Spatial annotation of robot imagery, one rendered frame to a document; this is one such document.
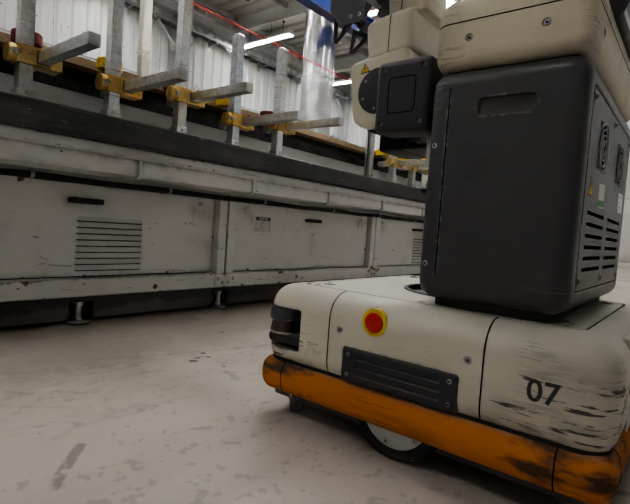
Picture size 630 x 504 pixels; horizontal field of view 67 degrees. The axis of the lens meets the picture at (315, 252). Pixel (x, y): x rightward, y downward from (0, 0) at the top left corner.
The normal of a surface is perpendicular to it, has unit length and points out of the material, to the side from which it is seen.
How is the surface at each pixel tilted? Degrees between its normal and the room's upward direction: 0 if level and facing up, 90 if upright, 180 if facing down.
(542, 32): 90
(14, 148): 90
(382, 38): 90
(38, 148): 90
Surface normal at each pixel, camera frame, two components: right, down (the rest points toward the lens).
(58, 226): 0.77, 0.09
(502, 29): -0.63, 0.00
